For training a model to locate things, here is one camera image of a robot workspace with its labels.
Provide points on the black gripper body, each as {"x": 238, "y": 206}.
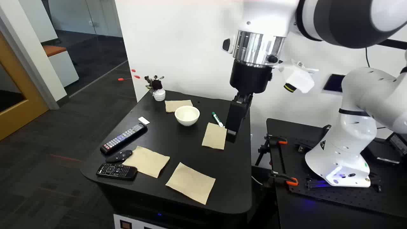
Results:
{"x": 249, "y": 78}

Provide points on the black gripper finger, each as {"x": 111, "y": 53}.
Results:
{"x": 233, "y": 122}
{"x": 244, "y": 109}

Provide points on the green marker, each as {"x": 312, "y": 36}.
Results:
{"x": 217, "y": 119}

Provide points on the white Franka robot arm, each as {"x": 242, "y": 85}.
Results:
{"x": 360, "y": 140}

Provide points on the white bowl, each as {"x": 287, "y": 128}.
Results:
{"x": 187, "y": 114}

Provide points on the tan paper napkin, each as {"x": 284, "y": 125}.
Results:
{"x": 214, "y": 135}
{"x": 178, "y": 104}
{"x": 191, "y": 183}
{"x": 146, "y": 161}

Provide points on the small white round vase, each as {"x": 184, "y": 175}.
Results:
{"x": 159, "y": 94}

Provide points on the small white eraser block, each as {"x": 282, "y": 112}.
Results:
{"x": 144, "y": 121}

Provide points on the dark red flower bunch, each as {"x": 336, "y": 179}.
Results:
{"x": 154, "y": 81}

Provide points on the black rounded table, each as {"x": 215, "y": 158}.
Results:
{"x": 169, "y": 203}

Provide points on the long black remote control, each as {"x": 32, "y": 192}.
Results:
{"x": 122, "y": 137}

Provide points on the small black remote control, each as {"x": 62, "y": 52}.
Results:
{"x": 119, "y": 156}

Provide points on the wide black button remote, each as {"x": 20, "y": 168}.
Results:
{"x": 116, "y": 170}

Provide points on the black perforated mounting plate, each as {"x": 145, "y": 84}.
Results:
{"x": 381, "y": 197}

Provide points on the white bench with wooden top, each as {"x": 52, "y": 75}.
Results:
{"x": 64, "y": 65}

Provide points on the yellow wooden door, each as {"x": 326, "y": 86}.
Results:
{"x": 19, "y": 102}

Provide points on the dark wall tablet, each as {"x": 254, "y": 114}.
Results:
{"x": 333, "y": 83}

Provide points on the grey door frame post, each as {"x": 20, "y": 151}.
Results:
{"x": 32, "y": 55}

